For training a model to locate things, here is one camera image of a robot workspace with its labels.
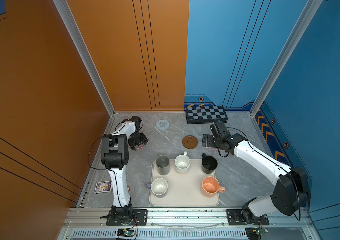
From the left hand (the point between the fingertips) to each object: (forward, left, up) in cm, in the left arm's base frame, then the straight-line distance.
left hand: (141, 143), depth 102 cm
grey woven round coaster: (+17, -13, +1) cm, 22 cm away
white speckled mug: (-15, -28, +1) cm, 32 cm away
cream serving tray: (-29, -28, -2) cm, 41 cm away
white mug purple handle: (-29, -14, +1) cm, 32 cm away
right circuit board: (-49, -62, 0) cm, 79 cm away
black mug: (-17, -43, +6) cm, 46 cm away
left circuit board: (-50, 0, -1) cm, 50 cm away
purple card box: (-30, +17, +1) cm, 34 cm away
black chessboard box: (+25, -47, +3) cm, 54 cm away
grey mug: (-17, -16, +5) cm, 24 cm away
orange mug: (-29, -43, +2) cm, 52 cm away
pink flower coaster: (-3, 0, +1) cm, 3 cm away
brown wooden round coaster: (+1, -33, +1) cm, 33 cm away
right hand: (-6, -42, +15) cm, 45 cm away
